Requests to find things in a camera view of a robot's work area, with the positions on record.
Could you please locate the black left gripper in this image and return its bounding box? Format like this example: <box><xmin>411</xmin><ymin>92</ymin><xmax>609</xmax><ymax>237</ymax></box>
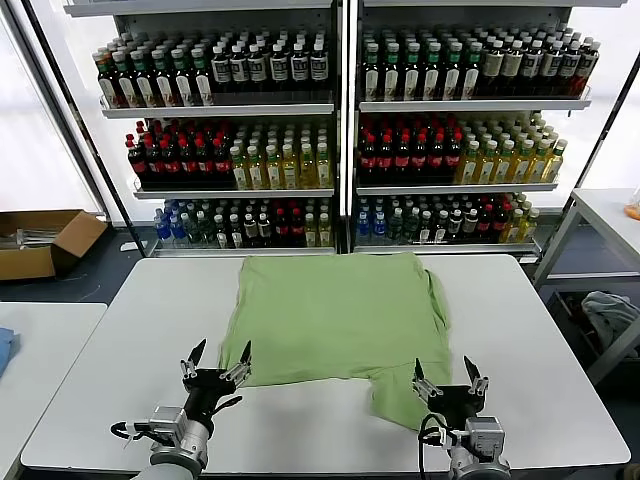
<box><xmin>180</xmin><ymin>338</ymin><xmax>253</xmax><ymax>424</ymax></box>

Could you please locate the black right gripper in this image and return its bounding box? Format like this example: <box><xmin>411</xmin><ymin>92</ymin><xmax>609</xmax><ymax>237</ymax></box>
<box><xmin>411</xmin><ymin>355</ymin><xmax>490</xmax><ymax>424</ymax></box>

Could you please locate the green polo shirt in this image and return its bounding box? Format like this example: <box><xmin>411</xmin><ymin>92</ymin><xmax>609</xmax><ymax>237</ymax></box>
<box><xmin>218</xmin><ymin>252</ymin><xmax>454</xmax><ymax>434</ymax></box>

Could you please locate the black storage crate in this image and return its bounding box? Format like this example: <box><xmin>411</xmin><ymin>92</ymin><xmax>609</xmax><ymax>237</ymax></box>
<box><xmin>547</xmin><ymin>289</ymin><xmax>640</xmax><ymax>362</ymax></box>

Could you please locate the grey cloth pile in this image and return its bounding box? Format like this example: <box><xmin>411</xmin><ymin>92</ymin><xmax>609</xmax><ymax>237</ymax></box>
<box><xmin>579</xmin><ymin>290</ymin><xmax>640</xmax><ymax>351</ymax></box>

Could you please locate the blue folded cloth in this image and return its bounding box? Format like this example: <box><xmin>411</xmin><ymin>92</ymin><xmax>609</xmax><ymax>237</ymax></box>
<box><xmin>0</xmin><ymin>327</ymin><xmax>21</xmax><ymax>377</ymax></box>

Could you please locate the brown cardboard box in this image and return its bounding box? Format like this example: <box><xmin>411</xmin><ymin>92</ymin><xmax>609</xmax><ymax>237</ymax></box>
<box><xmin>0</xmin><ymin>208</ymin><xmax>109</xmax><ymax>281</ymax></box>

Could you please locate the metal parts bundle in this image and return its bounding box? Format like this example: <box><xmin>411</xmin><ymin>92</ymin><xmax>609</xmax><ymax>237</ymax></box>
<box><xmin>0</xmin><ymin>228</ymin><xmax>57</xmax><ymax>250</ymax></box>

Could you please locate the grey-framed side table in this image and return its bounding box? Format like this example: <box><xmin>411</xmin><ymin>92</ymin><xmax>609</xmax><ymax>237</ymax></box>
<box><xmin>532</xmin><ymin>187</ymin><xmax>640</xmax><ymax>386</ymax></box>

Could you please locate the grey metal shelf unit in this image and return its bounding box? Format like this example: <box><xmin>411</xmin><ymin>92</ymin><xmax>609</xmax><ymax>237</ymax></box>
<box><xmin>349</xmin><ymin>0</ymin><xmax>630</xmax><ymax>259</ymax></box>
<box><xmin>62</xmin><ymin>0</ymin><xmax>347</xmax><ymax>259</ymax></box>

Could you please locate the green-label dark tea bottle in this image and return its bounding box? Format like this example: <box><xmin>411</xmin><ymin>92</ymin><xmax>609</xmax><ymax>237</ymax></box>
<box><xmin>151</xmin><ymin>48</ymin><xmax>173</xmax><ymax>107</ymax></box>
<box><xmin>443</xmin><ymin>42</ymin><xmax>464</xmax><ymax>101</ymax></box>
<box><xmin>192</xmin><ymin>46</ymin><xmax>214</xmax><ymax>106</ymax></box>
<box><xmin>382</xmin><ymin>42</ymin><xmax>403</xmax><ymax>101</ymax></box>
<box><xmin>171</xmin><ymin>47</ymin><xmax>194</xmax><ymax>107</ymax></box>
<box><xmin>463</xmin><ymin>42</ymin><xmax>484</xmax><ymax>100</ymax></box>
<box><xmin>423</xmin><ymin>42</ymin><xmax>444</xmax><ymax>101</ymax></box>
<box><xmin>130</xmin><ymin>48</ymin><xmax>153</xmax><ymax>107</ymax></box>
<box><xmin>363</xmin><ymin>42</ymin><xmax>382</xmax><ymax>101</ymax></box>
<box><xmin>402</xmin><ymin>42</ymin><xmax>424</xmax><ymax>101</ymax></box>
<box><xmin>112</xmin><ymin>49</ymin><xmax>134</xmax><ymax>108</ymax></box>

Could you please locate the navy-label dark drink bottle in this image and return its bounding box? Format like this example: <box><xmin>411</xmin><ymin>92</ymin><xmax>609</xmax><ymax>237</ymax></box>
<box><xmin>560</xmin><ymin>39</ymin><xmax>581</xmax><ymax>96</ymax></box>
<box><xmin>229</xmin><ymin>44</ymin><xmax>250</xmax><ymax>94</ymax></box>
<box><xmin>289</xmin><ymin>42</ymin><xmax>310</xmax><ymax>93</ymax></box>
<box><xmin>269</xmin><ymin>43</ymin><xmax>290</xmax><ymax>93</ymax></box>
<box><xmin>210</xmin><ymin>44</ymin><xmax>231</xmax><ymax>94</ymax></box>
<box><xmin>247</xmin><ymin>43</ymin><xmax>267</xmax><ymax>94</ymax></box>
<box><xmin>309</xmin><ymin>42</ymin><xmax>330</xmax><ymax>93</ymax></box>
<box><xmin>523</xmin><ymin>39</ymin><xmax>545</xmax><ymax>96</ymax></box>
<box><xmin>542</xmin><ymin>39</ymin><xmax>564</xmax><ymax>96</ymax></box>

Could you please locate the orange-label dark tea bottle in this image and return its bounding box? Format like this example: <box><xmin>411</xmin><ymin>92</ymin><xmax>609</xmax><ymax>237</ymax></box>
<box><xmin>95</xmin><ymin>49</ymin><xmax>117</xmax><ymax>109</ymax></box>

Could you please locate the beige-label dark drink bottle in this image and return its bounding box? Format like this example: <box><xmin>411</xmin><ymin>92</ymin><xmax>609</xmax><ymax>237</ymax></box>
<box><xmin>502</xmin><ymin>39</ymin><xmax>524</xmax><ymax>96</ymax></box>
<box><xmin>483</xmin><ymin>39</ymin><xmax>505</xmax><ymax>96</ymax></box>

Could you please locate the navy-label red drink bottle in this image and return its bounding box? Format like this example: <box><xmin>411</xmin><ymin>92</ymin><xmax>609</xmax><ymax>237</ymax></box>
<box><xmin>577</xmin><ymin>38</ymin><xmax>600</xmax><ymax>95</ymax></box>

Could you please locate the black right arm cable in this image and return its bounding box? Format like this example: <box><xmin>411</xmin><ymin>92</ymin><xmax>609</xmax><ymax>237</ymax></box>
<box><xmin>417</xmin><ymin>412</ymin><xmax>454</xmax><ymax>476</ymax></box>

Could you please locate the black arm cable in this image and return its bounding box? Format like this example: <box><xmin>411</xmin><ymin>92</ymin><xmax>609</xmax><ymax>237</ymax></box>
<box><xmin>417</xmin><ymin>412</ymin><xmax>454</xmax><ymax>476</ymax></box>
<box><xmin>109</xmin><ymin>422</ymin><xmax>151</xmax><ymax>442</ymax></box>

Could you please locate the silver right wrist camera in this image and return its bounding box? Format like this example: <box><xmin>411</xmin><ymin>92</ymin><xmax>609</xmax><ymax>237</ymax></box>
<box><xmin>464</xmin><ymin>417</ymin><xmax>507</xmax><ymax>454</ymax></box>

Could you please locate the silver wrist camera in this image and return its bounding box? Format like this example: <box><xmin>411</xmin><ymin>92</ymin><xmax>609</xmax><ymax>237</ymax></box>
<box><xmin>148</xmin><ymin>405</ymin><xmax>187</xmax><ymax>437</ymax></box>
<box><xmin>464</xmin><ymin>417</ymin><xmax>507</xmax><ymax>454</ymax></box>

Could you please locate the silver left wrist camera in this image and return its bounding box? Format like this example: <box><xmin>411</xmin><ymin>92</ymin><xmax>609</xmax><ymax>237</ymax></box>
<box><xmin>148</xmin><ymin>405</ymin><xmax>187</xmax><ymax>437</ymax></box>

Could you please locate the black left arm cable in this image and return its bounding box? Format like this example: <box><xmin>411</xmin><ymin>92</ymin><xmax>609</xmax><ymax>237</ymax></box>
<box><xmin>109</xmin><ymin>422</ymin><xmax>151</xmax><ymax>442</ymax></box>

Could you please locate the black window frame post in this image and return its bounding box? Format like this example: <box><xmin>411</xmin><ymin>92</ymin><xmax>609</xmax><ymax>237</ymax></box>
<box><xmin>19</xmin><ymin>0</ymin><xmax>149</xmax><ymax>259</ymax></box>
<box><xmin>542</xmin><ymin>64</ymin><xmax>640</xmax><ymax>264</ymax></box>

